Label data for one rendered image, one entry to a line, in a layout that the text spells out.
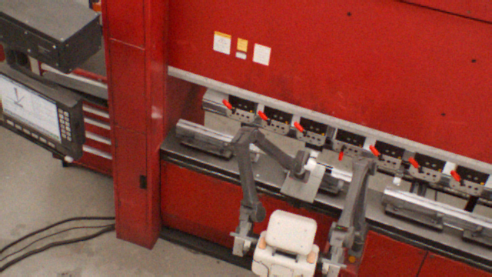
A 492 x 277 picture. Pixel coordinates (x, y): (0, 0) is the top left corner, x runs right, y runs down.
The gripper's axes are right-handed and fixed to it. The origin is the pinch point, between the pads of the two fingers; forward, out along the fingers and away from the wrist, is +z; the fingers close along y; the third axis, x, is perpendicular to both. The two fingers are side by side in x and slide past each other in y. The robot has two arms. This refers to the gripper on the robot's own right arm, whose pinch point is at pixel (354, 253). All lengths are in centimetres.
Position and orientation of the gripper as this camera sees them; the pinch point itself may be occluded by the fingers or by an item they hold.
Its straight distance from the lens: 394.6
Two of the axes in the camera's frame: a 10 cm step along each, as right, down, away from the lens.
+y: 3.5, -8.1, 4.8
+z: -0.1, 5.1, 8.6
